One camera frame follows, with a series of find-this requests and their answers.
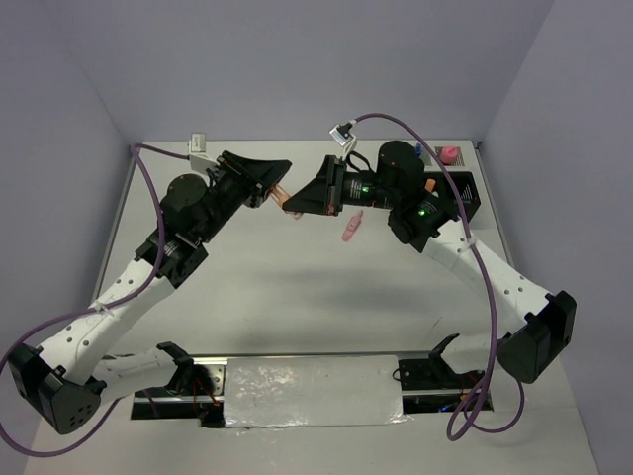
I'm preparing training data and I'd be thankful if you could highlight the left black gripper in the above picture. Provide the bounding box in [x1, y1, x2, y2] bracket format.
[196, 150, 292, 244]

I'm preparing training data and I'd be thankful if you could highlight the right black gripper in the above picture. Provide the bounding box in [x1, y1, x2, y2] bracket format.
[283, 153, 398, 215]

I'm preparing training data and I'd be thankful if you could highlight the pink highlighter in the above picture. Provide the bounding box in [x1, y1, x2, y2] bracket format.
[341, 210, 364, 242]

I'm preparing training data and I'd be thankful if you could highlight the orange tip grey highlighter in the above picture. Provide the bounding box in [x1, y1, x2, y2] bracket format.
[424, 179, 436, 193]

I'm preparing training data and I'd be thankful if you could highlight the pink cap glue bottle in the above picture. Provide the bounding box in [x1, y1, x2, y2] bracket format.
[439, 146, 460, 165]

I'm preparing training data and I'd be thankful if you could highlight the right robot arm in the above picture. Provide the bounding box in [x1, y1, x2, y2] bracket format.
[282, 141, 577, 387]

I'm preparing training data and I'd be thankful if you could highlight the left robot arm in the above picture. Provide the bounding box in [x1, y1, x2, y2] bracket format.
[7, 151, 292, 435]

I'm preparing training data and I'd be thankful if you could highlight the black slotted organizer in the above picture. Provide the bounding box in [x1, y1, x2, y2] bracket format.
[425, 171, 481, 221]

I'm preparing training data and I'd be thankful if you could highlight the white two-cell organizer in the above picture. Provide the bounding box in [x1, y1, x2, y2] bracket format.
[414, 143, 465, 167]

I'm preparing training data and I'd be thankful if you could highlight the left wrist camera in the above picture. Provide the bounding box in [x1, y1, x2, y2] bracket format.
[188, 133, 216, 175]

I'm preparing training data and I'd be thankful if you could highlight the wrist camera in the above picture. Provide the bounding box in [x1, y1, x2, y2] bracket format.
[188, 133, 216, 175]
[329, 120, 357, 157]

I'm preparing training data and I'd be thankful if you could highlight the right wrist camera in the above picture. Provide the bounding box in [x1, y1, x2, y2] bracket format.
[329, 120, 357, 157]

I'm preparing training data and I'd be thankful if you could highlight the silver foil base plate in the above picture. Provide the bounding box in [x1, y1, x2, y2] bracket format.
[224, 355, 407, 428]

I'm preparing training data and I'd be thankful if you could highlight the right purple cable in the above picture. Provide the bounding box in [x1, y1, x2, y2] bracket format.
[353, 113, 526, 441]

